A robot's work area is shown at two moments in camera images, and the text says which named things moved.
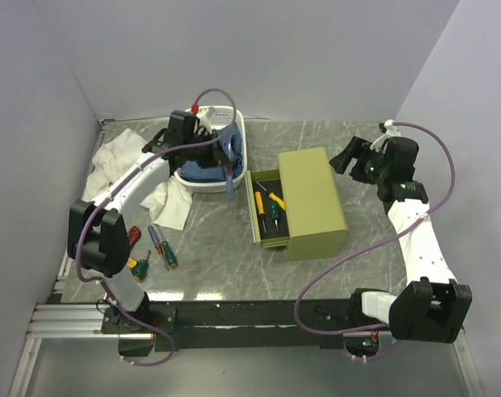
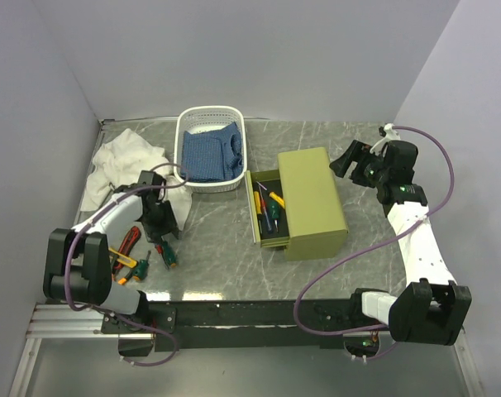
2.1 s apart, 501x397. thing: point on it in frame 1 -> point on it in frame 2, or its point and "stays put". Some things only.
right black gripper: [360, 149] stays put
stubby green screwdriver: [141, 269] stays put
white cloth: [169, 203] stays put
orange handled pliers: [132, 263] -> [128, 275]
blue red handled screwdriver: [230, 192] -> [263, 205]
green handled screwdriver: [275, 210] stays put
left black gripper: [218, 157] -> [169, 225]
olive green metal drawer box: [312, 203] stays put
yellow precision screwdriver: [274, 198] stays put
